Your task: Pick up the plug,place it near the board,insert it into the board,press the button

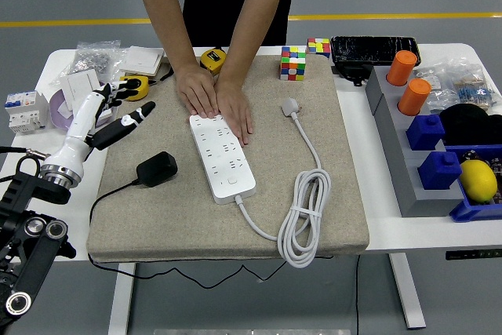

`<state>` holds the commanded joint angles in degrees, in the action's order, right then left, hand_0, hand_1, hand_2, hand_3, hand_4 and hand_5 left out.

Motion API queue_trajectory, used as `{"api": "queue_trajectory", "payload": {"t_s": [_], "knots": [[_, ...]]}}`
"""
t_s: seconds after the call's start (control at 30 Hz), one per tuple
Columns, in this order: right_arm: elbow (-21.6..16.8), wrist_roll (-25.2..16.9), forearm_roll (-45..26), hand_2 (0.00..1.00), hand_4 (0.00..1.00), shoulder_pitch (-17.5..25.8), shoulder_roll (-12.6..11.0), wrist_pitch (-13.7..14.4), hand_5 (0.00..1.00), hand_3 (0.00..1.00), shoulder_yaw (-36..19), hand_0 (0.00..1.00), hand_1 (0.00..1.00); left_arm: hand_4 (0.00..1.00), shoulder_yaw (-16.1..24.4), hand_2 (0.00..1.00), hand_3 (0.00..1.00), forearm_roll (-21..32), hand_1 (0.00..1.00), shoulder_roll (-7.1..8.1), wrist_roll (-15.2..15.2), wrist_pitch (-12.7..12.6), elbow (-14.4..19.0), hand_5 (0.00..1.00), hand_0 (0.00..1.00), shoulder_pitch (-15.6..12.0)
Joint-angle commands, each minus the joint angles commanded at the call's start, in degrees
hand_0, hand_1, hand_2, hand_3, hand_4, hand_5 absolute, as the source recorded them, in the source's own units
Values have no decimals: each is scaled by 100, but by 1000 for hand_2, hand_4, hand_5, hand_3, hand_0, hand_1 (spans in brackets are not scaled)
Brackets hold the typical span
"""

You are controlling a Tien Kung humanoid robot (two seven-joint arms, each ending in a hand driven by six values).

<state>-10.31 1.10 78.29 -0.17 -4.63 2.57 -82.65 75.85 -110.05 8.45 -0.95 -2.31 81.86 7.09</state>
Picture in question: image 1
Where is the black wrapped box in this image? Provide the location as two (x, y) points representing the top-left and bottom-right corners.
(330, 35), (423, 67)

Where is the clear bag of metal screws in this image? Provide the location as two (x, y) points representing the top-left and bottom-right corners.
(49, 39), (130, 87)

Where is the clear bag of small parts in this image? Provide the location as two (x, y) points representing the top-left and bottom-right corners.
(413, 56), (487, 115)

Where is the person's right hand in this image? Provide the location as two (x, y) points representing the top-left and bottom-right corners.
(175, 63), (220, 119)

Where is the small colourful puzzle cube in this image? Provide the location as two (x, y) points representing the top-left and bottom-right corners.
(307, 38), (332, 59)

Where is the black cloth bundle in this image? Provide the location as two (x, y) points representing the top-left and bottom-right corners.
(438, 103), (502, 147)

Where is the yellow tape measure black label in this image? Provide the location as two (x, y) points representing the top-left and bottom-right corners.
(199, 47), (227, 76)

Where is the white wall socket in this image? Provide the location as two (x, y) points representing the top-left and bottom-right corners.
(93, 105), (118, 126)

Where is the black table control panel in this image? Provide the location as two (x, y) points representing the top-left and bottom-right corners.
(445, 249), (502, 261)

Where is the orange cylinder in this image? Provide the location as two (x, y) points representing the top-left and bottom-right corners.
(397, 78), (432, 117)
(386, 49), (418, 87)

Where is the white wall switch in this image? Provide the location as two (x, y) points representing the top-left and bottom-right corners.
(59, 68), (104, 112)

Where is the white switch plate stack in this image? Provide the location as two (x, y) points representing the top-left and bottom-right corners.
(117, 45), (166, 78)

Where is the purple bowl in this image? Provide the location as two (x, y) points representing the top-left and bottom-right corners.
(49, 82), (118, 132)

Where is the yellow tape measure with strap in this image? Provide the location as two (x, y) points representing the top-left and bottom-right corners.
(118, 58), (176, 103)

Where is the blue block with knob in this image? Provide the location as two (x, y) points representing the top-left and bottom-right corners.
(406, 114), (446, 151)
(417, 150), (463, 191)

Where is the black plug adapter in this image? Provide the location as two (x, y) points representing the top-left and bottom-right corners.
(136, 151), (179, 188)

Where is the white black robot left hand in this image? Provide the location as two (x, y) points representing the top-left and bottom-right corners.
(40, 78), (157, 177)

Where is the grey-brown mat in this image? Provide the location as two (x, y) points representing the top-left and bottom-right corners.
(85, 54), (370, 264)

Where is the blue plastic bin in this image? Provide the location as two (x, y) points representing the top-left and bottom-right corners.
(445, 144), (502, 223)

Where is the white circuit breaker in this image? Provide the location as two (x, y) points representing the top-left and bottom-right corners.
(4, 89), (50, 135)

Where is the thin black plug cord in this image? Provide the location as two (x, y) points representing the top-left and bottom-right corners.
(88, 178), (289, 289)

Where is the grey block holder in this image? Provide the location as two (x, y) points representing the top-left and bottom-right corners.
(365, 64), (466, 218)

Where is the white table leg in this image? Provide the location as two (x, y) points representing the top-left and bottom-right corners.
(107, 262), (136, 335)
(387, 252), (427, 330)

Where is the clear bag of blue resistors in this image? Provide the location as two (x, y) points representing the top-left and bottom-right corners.
(450, 74), (502, 112)

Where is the black hanging cable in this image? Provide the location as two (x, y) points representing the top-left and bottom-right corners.
(355, 254), (361, 335)

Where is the person's left hand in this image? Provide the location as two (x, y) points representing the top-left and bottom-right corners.
(213, 78), (255, 147)

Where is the white power strip board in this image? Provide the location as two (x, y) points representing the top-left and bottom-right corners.
(189, 113), (258, 206)

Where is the yellow lemon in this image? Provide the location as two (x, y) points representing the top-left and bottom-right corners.
(458, 159), (498, 203)

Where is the white power cord with plug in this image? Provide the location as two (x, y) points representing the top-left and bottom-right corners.
(234, 97), (333, 269)

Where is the large colourful puzzle cube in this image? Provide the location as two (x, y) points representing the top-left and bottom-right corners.
(279, 46), (307, 82)

